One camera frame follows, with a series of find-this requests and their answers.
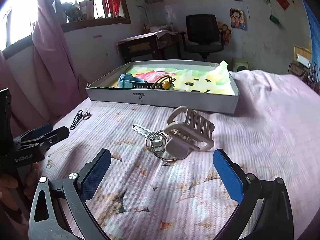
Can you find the brown hair tie yellow bead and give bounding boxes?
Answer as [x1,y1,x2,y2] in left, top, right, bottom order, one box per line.
[151,75,176,90]

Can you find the pink floral bed sheet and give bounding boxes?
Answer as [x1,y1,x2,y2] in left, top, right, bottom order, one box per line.
[40,70,319,239]

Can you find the blue dotted wardrobe curtain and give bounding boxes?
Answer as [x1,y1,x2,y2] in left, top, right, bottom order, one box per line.
[303,0,320,94]

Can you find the flat white cardboard box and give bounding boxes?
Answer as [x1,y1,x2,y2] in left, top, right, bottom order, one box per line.
[86,60,239,114]

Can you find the dark wooden desk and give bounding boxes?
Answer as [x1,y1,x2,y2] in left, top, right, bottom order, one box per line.
[117,30,182,63]

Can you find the green hanging pouch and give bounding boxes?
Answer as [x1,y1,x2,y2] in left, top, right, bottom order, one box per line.
[269,15,280,25]

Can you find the light blue smart watch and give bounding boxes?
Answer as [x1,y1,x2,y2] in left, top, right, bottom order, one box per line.
[118,73,153,89]

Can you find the wooden cabinet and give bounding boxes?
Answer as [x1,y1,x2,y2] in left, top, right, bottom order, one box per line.
[293,45,311,68]

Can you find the red paper square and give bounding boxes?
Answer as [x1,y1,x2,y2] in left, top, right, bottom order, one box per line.
[276,0,290,10]

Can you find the black office chair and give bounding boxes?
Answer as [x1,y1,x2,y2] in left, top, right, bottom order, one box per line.
[180,14,224,61]

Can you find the cartoon boy poster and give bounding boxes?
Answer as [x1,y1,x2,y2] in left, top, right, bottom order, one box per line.
[230,8,246,30]

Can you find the person's left hand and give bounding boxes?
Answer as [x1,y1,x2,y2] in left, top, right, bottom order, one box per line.
[1,163,40,211]

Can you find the green plastic stool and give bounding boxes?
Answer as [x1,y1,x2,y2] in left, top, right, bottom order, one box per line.
[232,57,249,72]

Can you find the orange cartoon poster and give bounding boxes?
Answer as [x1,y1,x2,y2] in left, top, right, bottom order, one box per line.
[217,21,233,46]

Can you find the black white braided keychain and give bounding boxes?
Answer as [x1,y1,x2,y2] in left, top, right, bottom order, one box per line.
[69,109,92,131]

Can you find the white key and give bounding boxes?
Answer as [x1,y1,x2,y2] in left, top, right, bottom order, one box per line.
[132,122,193,162]

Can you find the dark mesh basket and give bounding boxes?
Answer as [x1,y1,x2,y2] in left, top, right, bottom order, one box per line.
[287,61,309,83]

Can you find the beige plastic hair claw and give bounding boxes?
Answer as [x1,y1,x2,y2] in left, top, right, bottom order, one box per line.
[164,106,215,159]

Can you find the colourful paper box liner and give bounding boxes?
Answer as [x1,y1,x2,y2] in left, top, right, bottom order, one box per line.
[110,61,236,95]

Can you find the pink window curtain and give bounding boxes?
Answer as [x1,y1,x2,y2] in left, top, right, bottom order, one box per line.
[1,0,88,136]

